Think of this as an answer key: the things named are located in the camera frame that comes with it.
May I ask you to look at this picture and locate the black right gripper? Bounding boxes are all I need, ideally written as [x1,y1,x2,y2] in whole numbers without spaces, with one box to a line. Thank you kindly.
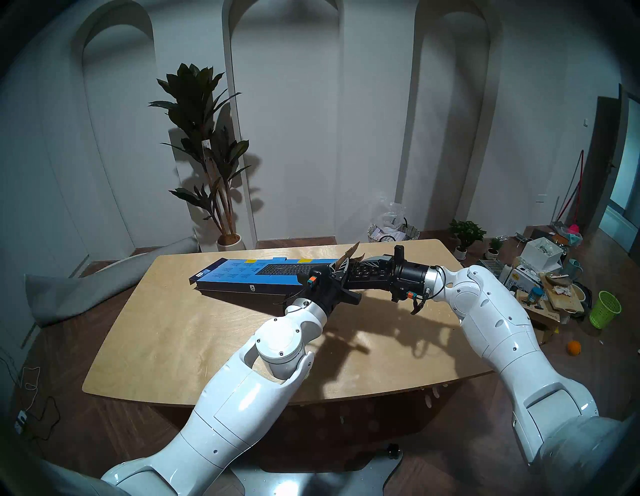
[360,245,430,304]

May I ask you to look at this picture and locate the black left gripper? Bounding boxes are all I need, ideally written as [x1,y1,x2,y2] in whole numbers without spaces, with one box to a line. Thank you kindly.
[299,254,366,314]

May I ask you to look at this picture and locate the black computer keyboard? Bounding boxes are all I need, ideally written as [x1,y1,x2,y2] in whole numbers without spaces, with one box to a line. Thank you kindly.
[345,261,398,292]

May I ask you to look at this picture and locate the blue cardboard keyboard box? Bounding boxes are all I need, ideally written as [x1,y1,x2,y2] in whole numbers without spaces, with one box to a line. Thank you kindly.
[189,242,362,304]

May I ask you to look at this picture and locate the woven wicker basket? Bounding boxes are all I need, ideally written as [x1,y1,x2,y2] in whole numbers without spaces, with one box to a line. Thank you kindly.
[367,223,421,244]

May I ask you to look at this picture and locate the clear plastic bag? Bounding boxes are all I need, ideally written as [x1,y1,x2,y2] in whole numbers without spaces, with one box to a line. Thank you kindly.
[372,195,408,232]

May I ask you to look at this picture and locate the bushy small potted plant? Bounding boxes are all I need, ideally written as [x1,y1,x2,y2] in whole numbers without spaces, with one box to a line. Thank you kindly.
[448,219,487,261]

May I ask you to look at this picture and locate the white printed carton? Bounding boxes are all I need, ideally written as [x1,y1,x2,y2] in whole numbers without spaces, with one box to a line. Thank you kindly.
[500,265,547,301]

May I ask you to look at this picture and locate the open white carton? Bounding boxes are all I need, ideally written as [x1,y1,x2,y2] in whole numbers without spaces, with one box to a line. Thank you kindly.
[520,237,565,274]

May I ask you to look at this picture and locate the brown cardboard box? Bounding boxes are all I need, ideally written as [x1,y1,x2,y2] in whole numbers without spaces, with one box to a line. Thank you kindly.
[519,294,562,347]

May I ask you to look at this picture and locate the light wooden board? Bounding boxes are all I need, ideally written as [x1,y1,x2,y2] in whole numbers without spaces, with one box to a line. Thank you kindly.
[540,272,585,314]

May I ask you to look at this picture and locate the tall dark green plant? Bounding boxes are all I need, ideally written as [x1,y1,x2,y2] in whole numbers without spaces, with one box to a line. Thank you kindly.
[149,62,251,239]

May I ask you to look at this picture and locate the green plastic cup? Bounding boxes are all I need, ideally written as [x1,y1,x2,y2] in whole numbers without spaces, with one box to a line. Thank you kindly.
[589,291,622,330]

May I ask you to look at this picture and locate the dark wooden door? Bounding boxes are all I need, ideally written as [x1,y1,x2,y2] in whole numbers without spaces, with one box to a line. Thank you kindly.
[582,95,624,235]

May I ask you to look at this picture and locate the grey rolled mat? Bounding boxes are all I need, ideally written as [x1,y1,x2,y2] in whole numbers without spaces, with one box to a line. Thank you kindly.
[25,236,200,327]

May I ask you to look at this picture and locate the red handled broom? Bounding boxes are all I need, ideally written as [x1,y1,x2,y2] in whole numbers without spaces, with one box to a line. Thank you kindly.
[552,150,585,236]

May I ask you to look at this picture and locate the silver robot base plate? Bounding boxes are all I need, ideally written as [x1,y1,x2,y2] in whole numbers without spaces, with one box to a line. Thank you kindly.
[230,445,404,496]

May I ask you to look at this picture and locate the thin floor cable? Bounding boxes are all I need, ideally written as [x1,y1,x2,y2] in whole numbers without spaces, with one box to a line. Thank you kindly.
[0,345,61,442]

